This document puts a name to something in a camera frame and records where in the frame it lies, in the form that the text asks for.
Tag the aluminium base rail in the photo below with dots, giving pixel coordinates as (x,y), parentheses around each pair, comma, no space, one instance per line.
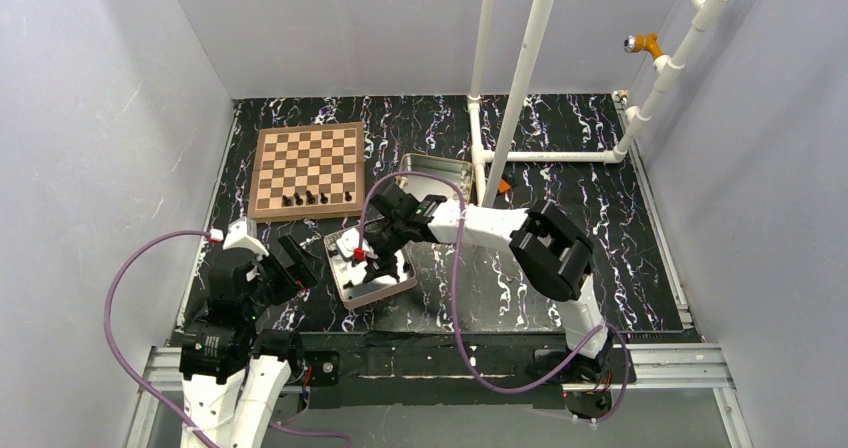
(699,366)

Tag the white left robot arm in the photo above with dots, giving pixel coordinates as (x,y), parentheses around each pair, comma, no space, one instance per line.
(232,372)

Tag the orange pipe clip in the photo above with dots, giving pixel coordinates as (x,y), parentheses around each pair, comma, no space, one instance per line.
(643,43)

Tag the white PVC pipe frame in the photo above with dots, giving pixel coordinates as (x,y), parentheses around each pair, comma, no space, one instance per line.
(588,67)

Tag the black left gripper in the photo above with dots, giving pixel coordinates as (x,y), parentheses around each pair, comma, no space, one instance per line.
(291,263)

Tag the gold-rimmed tin tray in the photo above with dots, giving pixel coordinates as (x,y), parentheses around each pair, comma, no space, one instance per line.
(458,172)

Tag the wooden chess board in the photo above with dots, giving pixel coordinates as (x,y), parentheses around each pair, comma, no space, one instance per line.
(321,158)

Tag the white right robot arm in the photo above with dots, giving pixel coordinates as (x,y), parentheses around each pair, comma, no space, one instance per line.
(555,256)

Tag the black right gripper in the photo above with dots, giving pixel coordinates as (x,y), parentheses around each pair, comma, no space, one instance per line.
(379,247)

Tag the pink-rimmed silver tin tray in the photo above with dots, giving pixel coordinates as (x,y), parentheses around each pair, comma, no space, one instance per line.
(353,292)

